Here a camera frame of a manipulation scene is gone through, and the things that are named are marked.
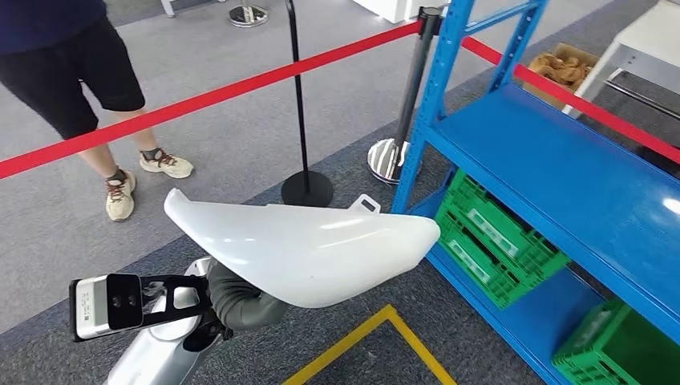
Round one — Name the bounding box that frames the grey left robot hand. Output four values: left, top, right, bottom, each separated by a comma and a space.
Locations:
205, 258, 290, 331

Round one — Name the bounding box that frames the white plastic shell part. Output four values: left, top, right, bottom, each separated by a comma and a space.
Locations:
163, 187, 442, 310

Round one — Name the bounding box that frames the blue metal shelf rack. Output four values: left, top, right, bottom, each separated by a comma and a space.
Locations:
390, 0, 680, 385

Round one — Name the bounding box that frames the thin black floor stand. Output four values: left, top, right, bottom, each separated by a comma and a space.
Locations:
280, 0, 334, 209

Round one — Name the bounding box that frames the green plastic crate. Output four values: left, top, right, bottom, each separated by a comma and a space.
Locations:
434, 168, 570, 311
551, 297, 680, 385

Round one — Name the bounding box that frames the standing person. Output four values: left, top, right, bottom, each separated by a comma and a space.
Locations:
0, 0, 195, 223

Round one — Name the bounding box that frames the open cardboard box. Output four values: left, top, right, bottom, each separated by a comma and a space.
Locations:
523, 42, 601, 111

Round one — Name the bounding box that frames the crumpled brown packing paper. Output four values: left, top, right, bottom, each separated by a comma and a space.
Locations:
528, 51, 593, 87

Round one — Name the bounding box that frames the white desk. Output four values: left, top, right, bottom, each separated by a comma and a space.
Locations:
561, 0, 680, 120

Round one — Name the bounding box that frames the silver stanchion post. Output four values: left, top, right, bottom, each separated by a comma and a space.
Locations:
228, 0, 270, 29

